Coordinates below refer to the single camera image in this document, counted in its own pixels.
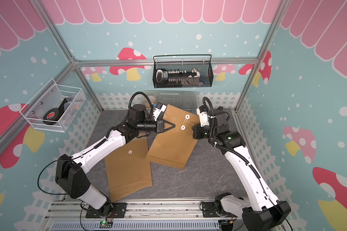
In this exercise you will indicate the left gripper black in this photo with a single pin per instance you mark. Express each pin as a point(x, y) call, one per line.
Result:
point(160, 125)

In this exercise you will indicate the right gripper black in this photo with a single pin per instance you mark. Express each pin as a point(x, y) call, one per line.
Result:
point(196, 133)

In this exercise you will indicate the brown file bag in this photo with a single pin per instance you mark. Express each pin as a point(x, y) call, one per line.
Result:
point(128, 170)
point(174, 147)

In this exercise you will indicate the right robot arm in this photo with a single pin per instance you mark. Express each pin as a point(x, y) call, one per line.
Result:
point(263, 210)

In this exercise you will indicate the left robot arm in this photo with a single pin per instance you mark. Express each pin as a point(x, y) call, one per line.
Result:
point(142, 116)

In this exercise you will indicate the clear plastic storage box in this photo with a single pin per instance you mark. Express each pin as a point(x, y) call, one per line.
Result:
point(186, 100)

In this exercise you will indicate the black power strip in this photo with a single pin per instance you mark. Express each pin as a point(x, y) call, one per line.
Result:
point(176, 78)

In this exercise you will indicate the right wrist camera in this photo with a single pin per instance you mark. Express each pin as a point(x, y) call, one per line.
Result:
point(203, 116)

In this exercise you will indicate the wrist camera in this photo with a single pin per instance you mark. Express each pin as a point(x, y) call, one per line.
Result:
point(203, 116)
point(159, 111)

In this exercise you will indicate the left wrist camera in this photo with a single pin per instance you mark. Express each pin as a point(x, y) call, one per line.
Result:
point(159, 111)

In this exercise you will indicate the black wire mesh basket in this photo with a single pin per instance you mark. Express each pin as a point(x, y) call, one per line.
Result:
point(201, 63)

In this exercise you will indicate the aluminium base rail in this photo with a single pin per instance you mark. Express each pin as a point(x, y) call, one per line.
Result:
point(173, 214)

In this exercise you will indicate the white wire mesh basket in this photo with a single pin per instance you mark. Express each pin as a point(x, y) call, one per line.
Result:
point(54, 107)

